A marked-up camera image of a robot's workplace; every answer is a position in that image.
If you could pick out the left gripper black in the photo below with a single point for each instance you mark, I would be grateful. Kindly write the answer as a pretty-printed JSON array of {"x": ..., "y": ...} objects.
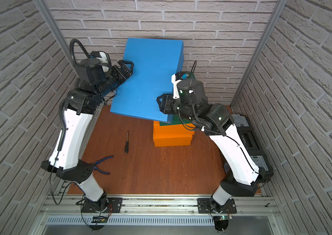
[{"x": 122, "y": 72}]

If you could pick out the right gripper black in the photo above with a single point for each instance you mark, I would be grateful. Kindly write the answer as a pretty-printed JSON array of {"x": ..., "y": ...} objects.
[{"x": 165, "y": 101}]

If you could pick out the green shoebox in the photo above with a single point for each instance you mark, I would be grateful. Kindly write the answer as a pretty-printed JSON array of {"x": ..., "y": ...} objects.
[{"x": 179, "y": 106}]

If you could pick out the orange shoebox front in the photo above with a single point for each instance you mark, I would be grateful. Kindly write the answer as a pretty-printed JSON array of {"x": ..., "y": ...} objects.
[{"x": 171, "y": 131}]

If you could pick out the orange shoebox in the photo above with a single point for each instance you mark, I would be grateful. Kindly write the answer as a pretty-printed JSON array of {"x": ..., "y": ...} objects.
[
  {"x": 172, "y": 141},
  {"x": 171, "y": 131}
]

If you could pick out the blue shoebox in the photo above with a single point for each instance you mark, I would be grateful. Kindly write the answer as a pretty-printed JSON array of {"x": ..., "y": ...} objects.
[{"x": 155, "y": 61}]

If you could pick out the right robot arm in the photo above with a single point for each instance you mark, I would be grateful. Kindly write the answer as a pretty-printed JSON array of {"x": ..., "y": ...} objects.
[{"x": 216, "y": 122}]

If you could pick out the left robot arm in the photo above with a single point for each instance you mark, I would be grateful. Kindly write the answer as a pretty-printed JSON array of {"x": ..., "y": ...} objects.
[{"x": 75, "y": 115}]

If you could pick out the orange shoebox rear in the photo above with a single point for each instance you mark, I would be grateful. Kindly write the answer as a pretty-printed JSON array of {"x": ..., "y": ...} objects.
[{"x": 172, "y": 141}]

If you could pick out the black plastic toolbox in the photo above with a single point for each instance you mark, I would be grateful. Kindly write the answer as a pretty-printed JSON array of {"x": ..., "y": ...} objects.
[{"x": 252, "y": 144}]

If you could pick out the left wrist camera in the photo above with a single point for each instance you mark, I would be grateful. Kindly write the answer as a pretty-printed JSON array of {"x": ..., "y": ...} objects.
[{"x": 104, "y": 59}]

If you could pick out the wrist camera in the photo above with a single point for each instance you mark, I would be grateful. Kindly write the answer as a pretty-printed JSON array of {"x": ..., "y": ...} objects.
[
  {"x": 104, "y": 59},
  {"x": 177, "y": 78}
]

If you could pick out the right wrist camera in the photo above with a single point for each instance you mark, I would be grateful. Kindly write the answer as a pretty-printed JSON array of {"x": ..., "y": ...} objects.
[{"x": 177, "y": 78}]

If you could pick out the black handled screwdriver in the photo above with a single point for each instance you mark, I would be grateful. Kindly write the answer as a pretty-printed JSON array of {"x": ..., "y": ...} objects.
[{"x": 126, "y": 148}]

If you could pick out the left corner aluminium post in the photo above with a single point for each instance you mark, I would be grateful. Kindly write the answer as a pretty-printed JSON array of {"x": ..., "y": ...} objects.
[{"x": 60, "y": 39}]

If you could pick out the corner aluminium post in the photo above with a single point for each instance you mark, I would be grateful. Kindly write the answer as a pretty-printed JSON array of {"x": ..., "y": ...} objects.
[
  {"x": 60, "y": 39},
  {"x": 279, "y": 7}
]

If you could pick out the blue handled pliers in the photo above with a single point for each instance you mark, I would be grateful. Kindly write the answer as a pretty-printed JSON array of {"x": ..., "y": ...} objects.
[{"x": 98, "y": 164}]

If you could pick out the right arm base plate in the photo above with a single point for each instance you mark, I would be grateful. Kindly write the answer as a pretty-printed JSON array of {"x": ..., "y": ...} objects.
[{"x": 208, "y": 205}]

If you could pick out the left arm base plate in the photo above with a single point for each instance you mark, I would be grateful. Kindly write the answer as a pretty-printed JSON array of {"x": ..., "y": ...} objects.
[{"x": 113, "y": 204}]

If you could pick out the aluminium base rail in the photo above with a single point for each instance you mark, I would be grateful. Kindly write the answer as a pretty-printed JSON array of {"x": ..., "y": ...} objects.
[{"x": 153, "y": 210}]

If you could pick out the right corner aluminium post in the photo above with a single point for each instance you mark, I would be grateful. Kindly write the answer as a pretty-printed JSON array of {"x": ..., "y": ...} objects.
[{"x": 279, "y": 7}]

